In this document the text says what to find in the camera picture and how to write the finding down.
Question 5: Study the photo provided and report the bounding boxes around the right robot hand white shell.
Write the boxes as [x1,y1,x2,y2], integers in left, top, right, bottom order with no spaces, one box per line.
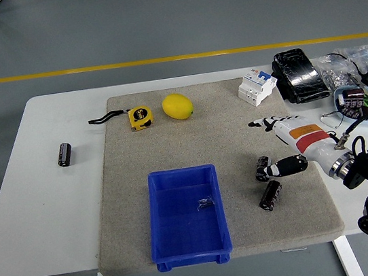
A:
[247,107,349,186]

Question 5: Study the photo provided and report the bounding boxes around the blue plastic box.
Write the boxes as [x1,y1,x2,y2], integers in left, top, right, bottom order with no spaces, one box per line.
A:
[140,162,236,274]

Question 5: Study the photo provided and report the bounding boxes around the black wrapped case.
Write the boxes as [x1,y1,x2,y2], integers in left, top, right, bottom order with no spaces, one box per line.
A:
[268,44,333,108]

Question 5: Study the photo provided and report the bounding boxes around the clear bag of nuts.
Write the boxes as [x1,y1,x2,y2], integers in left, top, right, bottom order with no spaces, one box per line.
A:
[314,51,361,92]

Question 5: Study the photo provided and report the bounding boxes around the white circuit breaker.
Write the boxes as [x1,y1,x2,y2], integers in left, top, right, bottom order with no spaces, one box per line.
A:
[234,65,281,109]

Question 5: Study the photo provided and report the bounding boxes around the grey-brown mat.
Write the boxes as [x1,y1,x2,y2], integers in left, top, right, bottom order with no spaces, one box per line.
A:
[75,67,348,276]

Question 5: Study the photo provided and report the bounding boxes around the clear bag of screws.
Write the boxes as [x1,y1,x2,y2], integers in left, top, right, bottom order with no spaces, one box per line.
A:
[334,44,368,79]

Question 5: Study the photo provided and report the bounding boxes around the small metal clips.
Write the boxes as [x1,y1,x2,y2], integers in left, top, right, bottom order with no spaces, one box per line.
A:
[194,194,216,211]

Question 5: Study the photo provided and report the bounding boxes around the yellow lemon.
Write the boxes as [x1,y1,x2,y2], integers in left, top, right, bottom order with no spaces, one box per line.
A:
[160,90,196,123]

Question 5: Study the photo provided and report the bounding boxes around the yellow tape measure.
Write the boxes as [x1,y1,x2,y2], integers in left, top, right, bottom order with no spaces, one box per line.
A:
[87,103,156,139]

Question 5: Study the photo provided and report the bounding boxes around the thin wire loop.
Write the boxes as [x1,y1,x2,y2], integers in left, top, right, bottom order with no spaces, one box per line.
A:
[319,110,346,132]

